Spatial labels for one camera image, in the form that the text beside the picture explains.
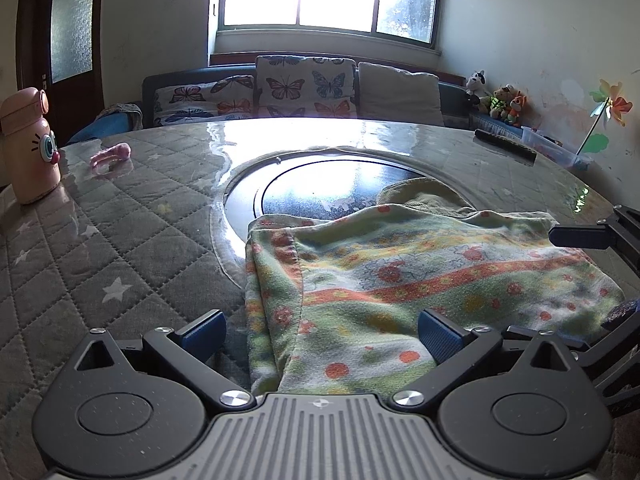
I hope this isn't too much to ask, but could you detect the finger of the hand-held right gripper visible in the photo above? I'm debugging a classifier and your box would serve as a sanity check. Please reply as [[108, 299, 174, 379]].
[[557, 299, 640, 356], [548, 205, 640, 281]]

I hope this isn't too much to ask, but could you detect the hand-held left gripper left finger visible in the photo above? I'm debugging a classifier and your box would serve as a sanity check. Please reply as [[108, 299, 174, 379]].
[[75, 310, 256, 409]]

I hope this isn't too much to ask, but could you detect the blue blanket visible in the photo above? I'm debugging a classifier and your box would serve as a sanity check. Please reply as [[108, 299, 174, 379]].
[[67, 112, 143, 143]]

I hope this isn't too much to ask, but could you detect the beige cushion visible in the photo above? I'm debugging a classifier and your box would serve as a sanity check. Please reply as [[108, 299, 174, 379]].
[[357, 61, 445, 127]]

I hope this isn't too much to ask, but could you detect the black and white plush cow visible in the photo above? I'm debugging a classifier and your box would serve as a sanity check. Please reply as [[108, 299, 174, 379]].
[[466, 70, 490, 111]]

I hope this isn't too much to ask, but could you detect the dark wooden door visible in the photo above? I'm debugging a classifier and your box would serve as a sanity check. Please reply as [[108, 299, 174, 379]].
[[17, 0, 106, 133]]

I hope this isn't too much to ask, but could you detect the square butterfly print cushion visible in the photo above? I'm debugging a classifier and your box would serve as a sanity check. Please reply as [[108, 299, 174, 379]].
[[254, 55, 358, 120]]

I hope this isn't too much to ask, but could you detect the small pink object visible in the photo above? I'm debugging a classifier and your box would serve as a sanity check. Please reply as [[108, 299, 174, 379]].
[[90, 142, 132, 171]]

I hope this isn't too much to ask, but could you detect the black round glass plate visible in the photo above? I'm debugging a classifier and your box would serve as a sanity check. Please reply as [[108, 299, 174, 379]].
[[222, 152, 476, 293]]

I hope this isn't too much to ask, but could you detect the orange plush toy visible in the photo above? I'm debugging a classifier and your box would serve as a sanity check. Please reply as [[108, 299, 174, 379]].
[[507, 91, 531, 127]]

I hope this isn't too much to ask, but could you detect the clear plastic storage bin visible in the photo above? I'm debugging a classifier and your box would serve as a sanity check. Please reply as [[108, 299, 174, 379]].
[[520, 126, 593, 170]]

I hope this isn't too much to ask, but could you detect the colourful paper pinwheel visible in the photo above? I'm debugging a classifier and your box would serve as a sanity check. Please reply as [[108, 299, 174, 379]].
[[575, 79, 633, 156]]

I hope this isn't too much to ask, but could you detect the dark blue sofa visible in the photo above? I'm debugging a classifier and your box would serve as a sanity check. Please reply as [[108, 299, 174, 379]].
[[67, 62, 596, 171]]

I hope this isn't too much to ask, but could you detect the grey patterned cloth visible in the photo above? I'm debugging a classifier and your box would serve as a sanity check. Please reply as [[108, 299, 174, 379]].
[[105, 103, 143, 131]]

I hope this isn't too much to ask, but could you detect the black remote control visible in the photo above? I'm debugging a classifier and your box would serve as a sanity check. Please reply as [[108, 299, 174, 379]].
[[473, 129, 538, 162]]

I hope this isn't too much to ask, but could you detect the pink cartoon face bottle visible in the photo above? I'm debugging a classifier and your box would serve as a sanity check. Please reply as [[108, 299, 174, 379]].
[[0, 86, 62, 206]]

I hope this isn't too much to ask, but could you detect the wide butterfly print cushion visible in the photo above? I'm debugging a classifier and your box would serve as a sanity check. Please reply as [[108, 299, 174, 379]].
[[152, 75, 257, 128]]

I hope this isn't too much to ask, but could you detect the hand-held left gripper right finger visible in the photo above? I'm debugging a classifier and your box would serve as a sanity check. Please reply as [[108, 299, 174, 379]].
[[391, 308, 576, 407]]

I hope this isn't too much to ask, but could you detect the plush bear in green vest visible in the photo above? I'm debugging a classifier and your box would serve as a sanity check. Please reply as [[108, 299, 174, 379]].
[[489, 84, 516, 121]]

